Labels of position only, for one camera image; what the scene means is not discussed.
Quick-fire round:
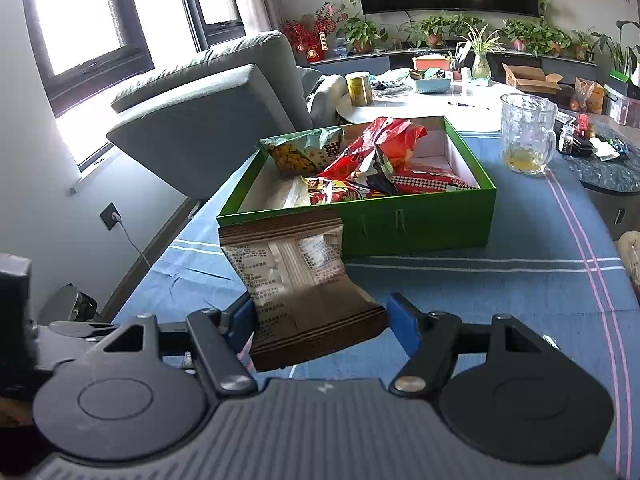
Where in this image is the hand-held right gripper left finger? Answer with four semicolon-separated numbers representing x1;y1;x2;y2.
97;292;260;395

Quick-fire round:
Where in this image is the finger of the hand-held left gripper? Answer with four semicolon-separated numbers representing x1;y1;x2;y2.
31;320;122;367

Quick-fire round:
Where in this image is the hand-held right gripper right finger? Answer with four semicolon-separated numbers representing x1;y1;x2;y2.
386;292;561;395

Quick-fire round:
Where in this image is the brown snack packet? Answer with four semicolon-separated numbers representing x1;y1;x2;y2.
219;208;391;373

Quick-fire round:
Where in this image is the green cardboard box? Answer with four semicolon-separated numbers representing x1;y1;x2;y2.
216;115;497;261

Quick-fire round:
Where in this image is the red checkered snack bag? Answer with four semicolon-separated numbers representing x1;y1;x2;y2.
385;157;481;196

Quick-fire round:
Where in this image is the large red snack bag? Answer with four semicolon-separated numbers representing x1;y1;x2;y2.
317;117;428;181

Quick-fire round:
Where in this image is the green snack bag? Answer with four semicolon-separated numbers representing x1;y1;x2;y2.
262;127;346;177

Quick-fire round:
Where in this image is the dark grey object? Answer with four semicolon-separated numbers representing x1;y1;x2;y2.
41;284;99;324

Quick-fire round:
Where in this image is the white snack packet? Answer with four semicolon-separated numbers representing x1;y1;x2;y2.
272;175;313;209

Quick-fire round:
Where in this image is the yellow red snack packet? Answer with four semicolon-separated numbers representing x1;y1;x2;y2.
300;175;396;206

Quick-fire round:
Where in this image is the round white table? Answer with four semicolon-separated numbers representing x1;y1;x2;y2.
336;77;516;133

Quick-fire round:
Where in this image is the grey sofa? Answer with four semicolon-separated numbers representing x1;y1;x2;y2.
106;30;313;201

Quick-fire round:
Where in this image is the glass mug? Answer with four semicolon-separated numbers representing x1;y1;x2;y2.
500;93;558;177

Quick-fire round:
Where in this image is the beige bag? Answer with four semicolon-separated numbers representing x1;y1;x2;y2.
617;230;640;306

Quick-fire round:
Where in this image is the gold can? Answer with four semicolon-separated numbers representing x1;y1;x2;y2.
346;71;375;107

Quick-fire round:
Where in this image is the white cushion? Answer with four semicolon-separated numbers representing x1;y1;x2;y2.
300;67;347;126

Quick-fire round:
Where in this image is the teal basket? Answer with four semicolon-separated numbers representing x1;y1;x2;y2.
410;67;453;95

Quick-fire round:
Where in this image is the dark marble table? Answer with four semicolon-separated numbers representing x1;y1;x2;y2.
552;120;640;193

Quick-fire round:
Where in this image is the orange green box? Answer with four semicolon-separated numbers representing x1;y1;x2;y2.
412;54;456;72

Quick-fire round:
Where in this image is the dark television cabinet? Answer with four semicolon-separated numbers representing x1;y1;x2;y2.
297;47;601;81

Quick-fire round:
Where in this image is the open cardboard box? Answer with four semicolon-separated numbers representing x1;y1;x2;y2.
501;62;563;95

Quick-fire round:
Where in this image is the spider plant in glass vase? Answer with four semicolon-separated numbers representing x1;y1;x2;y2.
457;25;506;81

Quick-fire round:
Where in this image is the plastic bag of fruit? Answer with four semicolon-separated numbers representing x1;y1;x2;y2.
570;77;606;113

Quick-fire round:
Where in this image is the green potted plant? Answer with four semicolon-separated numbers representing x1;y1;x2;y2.
417;14;481;48
500;17;571;56
342;16;388;53

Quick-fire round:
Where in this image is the red flower decoration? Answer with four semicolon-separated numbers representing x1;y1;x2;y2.
279;2;341;63

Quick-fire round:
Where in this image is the dark framed window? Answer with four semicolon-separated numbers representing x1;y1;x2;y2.
20;0;246;168

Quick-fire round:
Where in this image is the white storage bin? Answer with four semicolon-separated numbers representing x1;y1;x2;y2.
604;71;640;126

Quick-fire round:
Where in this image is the small potted plant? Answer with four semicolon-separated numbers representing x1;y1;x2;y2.
570;30;596;61

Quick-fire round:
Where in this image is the large leaf plant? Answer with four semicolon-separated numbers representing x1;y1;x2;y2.
592;20;640;78

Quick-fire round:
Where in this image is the white cable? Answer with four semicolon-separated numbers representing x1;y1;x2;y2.
116;217;151;268

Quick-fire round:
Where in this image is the wall socket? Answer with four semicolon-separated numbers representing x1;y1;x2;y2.
99;202;123;231

